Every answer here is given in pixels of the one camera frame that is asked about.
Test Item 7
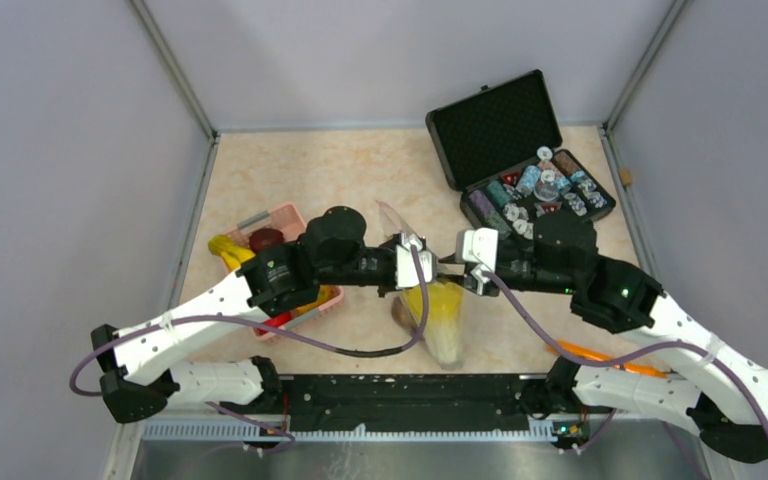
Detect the brown mushroom toy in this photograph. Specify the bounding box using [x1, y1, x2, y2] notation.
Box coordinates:
[391, 298, 414, 330]

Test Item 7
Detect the yellow napa cabbage toy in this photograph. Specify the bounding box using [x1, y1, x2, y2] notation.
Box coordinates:
[396, 282, 464, 370]

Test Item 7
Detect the clear zip top bag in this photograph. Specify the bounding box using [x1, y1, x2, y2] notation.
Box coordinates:
[377, 201, 451, 356]

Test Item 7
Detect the yellow banana bunch toy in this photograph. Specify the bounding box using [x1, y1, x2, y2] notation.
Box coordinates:
[208, 235, 256, 272]

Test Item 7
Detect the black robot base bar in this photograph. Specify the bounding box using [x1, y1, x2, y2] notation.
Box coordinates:
[281, 374, 553, 433]

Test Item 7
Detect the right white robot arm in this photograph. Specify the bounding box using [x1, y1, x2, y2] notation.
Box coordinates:
[447, 212, 768, 464]

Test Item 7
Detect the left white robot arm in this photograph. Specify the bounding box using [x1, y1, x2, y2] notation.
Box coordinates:
[91, 206, 438, 424]

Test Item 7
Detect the pink plastic food basket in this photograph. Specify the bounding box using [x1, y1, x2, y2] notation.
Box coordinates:
[219, 202, 345, 340]

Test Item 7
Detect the purple poker chip stack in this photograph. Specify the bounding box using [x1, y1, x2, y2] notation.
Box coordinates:
[469, 189, 496, 218]

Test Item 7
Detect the green poker chip stack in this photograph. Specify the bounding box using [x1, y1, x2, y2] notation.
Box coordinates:
[485, 180, 516, 209]

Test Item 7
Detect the light blue poker chip stack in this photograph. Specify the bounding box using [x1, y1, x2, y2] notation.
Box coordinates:
[515, 165, 541, 197]

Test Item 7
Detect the red apple toy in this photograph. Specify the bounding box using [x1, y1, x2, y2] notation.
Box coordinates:
[264, 312, 293, 328]

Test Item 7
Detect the black poker chip case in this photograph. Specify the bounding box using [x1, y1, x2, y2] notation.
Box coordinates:
[425, 69, 617, 242]

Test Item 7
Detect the dark red plum toy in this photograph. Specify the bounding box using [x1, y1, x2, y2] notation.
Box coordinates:
[248, 227, 285, 254]

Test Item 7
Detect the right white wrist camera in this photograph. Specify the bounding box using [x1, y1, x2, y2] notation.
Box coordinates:
[455, 227, 500, 296]

